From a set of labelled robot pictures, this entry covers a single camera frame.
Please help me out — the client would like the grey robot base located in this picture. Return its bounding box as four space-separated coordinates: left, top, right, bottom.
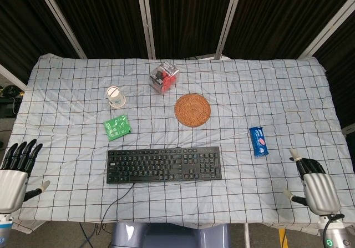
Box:
110 222 231 248

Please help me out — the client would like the black panel partition screen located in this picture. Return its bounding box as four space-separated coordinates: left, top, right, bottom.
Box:
0 0 355 134

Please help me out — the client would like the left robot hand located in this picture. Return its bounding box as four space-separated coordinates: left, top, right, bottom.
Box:
0 139 51 214

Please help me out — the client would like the white paper cup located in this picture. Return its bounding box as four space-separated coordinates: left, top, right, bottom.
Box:
105 85 126 109

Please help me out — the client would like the green snack packet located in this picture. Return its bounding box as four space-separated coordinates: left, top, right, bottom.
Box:
103 114 133 141

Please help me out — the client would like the blue cookie packet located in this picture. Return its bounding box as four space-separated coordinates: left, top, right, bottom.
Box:
248 126 270 158

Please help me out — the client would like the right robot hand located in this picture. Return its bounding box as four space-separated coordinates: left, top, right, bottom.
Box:
282 148 342 215

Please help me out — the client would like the black keyboard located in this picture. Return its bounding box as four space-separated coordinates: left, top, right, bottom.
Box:
106 146 224 185

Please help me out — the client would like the black equipment with cables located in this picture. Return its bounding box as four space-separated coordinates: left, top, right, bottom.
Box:
0 83 26 119

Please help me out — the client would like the clear box with red contents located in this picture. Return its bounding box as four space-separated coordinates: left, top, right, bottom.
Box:
148 61 180 95

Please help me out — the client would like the blue checked tablecloth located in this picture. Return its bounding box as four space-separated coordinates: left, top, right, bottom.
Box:
4 53 355 236

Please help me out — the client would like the round woven rattan coaster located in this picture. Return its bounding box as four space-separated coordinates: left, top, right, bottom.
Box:
174 93 211 127

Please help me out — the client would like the thin black cable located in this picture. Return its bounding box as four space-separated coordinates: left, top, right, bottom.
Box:
99 182 137 231

